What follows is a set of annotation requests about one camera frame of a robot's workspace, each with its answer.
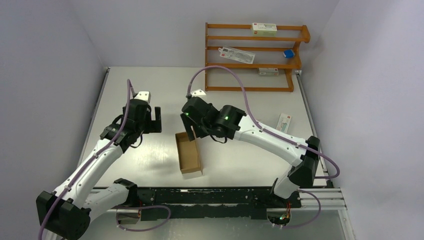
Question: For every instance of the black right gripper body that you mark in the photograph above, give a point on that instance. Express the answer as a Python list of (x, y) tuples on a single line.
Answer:
[(203, 130)]

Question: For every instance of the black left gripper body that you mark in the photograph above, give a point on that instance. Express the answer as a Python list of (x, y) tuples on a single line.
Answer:
[(141, 124)]

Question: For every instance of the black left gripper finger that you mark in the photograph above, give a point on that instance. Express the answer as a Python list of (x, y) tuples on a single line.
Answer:
[(154, 125), (148, 110)]

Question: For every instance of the brown cardboard box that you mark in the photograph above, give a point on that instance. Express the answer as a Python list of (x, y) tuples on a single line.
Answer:
[(190, 163)]

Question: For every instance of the orange wooden shelf rack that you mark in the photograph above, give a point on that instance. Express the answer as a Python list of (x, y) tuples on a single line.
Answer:
[(268, 50)]

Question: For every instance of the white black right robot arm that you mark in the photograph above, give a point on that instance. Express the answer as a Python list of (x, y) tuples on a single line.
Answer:
[(233, 123)]

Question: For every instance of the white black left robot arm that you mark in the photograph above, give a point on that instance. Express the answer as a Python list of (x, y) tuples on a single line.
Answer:
[(69, 209)]

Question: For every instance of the white flat box bottom shelf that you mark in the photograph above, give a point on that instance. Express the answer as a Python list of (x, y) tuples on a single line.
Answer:
[(268, 72)]

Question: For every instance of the white green box top shelf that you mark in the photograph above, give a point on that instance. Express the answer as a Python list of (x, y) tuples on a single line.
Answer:
[(264, 29)]

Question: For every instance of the clear plastic packet on shelf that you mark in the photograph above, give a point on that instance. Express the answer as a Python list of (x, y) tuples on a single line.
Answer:
[(237, 55)]

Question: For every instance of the blue small object on shelf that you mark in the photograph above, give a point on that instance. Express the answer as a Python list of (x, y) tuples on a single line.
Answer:
[(289, 53)]

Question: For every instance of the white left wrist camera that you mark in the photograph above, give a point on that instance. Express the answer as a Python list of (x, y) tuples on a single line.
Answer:
[(143, 96)]

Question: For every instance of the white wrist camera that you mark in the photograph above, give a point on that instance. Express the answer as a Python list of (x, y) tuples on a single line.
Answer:
[(143, 96), (198, 93)]

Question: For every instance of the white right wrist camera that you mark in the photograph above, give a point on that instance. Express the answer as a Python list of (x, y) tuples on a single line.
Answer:
[(198, 93)]

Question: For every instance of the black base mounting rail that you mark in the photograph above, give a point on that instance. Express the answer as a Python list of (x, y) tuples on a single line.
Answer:
[(158, 203)]

